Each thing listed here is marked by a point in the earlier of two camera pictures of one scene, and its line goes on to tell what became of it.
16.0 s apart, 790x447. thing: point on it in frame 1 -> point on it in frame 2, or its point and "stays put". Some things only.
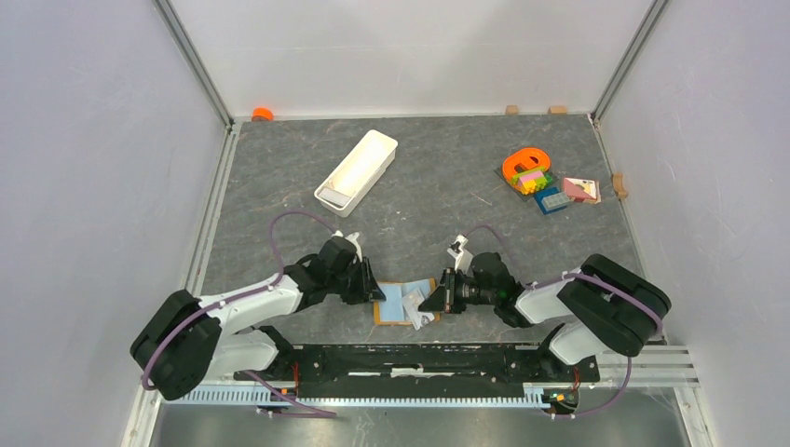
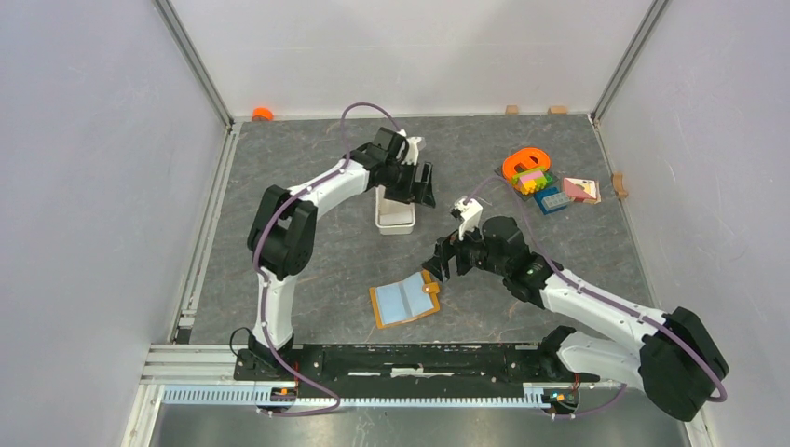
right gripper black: (444, 297) -> (445, 248)
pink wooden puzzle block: (581, 190) stays put
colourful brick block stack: (532, 181) stays put
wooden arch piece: (618, 186) stays put
